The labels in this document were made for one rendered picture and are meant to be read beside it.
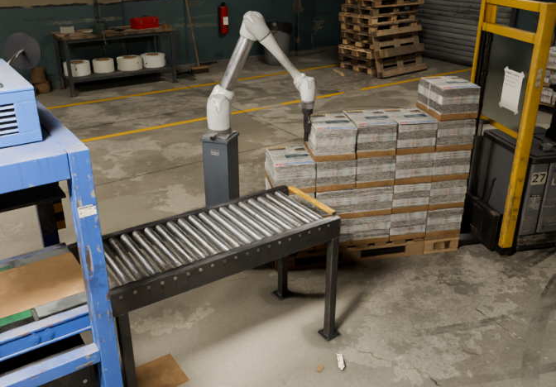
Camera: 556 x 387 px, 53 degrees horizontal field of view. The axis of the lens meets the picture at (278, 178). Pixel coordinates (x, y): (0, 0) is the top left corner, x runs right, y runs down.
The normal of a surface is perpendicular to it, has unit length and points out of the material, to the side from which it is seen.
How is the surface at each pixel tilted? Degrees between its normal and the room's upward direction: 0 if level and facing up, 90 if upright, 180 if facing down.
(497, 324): 0
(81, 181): 90
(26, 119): 90
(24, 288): 0
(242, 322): 0
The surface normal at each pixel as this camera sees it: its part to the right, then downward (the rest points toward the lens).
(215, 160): -0.33, 0.37
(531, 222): 0.21, 0.39
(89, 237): 0.56, 0.33
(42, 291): 0.00, -0.92
